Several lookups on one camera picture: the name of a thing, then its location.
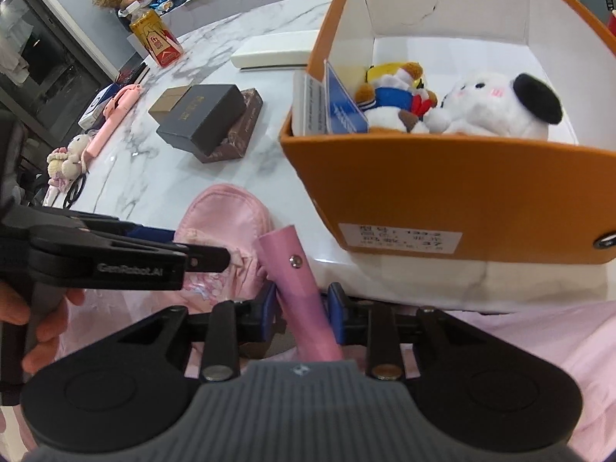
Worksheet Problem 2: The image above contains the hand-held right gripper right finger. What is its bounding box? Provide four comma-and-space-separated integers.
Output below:
328, 283, 487, 380

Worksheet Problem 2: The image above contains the yellow tape measure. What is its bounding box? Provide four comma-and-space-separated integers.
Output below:
366, 62, 405, 85

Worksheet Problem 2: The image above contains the long white box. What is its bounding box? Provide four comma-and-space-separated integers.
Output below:
230, 30, 322, 73

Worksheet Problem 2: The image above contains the glass sliding door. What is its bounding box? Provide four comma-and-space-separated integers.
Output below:
0, 0, 116, 121

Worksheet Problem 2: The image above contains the small gold box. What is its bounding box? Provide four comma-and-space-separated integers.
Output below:
147, 84, 194, 127

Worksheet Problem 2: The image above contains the person's left hand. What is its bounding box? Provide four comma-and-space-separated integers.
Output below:
0, 282, 85, 375

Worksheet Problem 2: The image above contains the white packet blue label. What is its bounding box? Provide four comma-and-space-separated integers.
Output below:
293, 60, 370, 136

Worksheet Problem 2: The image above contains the dark grey box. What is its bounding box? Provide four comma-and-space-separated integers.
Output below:
156, 84, 247, 163

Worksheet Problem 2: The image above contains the person's pink clothing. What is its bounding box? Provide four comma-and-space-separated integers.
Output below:
183, 301, 616, 462

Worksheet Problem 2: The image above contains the pink cylindrical case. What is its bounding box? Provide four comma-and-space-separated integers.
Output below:
259, 224, 345, 363

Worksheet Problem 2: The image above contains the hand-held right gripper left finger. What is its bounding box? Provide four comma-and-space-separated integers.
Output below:
115, 283, 280, 382

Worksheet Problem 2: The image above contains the crochet doll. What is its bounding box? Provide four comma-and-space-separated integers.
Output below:
45, 133, 93, 199

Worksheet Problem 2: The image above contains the brown patterned box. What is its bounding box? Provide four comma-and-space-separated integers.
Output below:
199, 89, 264, 164

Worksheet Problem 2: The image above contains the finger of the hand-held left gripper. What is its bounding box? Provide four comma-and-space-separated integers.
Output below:
72, 216, 176, 246
185, 245, 232, 273

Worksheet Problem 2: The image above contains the orange cardboard box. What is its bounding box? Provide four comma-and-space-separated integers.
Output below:
279, 0, 616, 265

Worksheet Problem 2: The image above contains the white black-eared dog plush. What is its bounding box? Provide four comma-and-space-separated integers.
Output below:
423, 71, 565, 141

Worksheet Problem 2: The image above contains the pink selfie stick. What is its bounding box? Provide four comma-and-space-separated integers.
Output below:
83, 83, 142, 161

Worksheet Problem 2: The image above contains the orange drink bottle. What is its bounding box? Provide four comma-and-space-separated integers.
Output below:
128, 1, 184, 69

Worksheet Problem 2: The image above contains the small pink backpack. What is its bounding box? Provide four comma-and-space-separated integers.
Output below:
172, 184, 276, 311

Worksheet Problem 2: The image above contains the blue and white box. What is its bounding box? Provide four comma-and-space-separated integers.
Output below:
78, 87, 119, 129

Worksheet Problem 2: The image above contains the brown bear plush sailor outfit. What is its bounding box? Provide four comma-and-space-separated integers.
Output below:
355, 62, 440, 134

